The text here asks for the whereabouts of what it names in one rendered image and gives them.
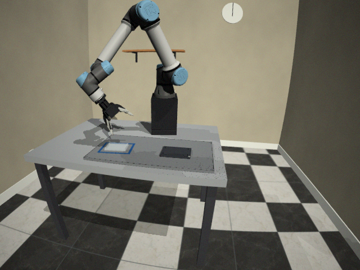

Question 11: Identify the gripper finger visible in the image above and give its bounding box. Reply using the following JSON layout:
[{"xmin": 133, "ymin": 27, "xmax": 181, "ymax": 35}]
[
  {"xmin": 115, "ymin": 104, "xmax": 134, "ymax": 116},
  {"xmin": 103, "ymin": 113, "xmax": 113, "ymax": 135}
]

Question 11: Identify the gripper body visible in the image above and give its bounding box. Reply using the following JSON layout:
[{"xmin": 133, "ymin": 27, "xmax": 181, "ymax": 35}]
[{"xmin": 95, "ymin": 94, "xmax": 120, "ymax": 119}]

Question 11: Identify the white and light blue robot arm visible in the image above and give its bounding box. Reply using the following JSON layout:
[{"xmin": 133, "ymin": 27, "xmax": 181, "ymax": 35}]
[{"xmin": 76, "ymin": 0, "xmax": 188, "ymax": 102}]

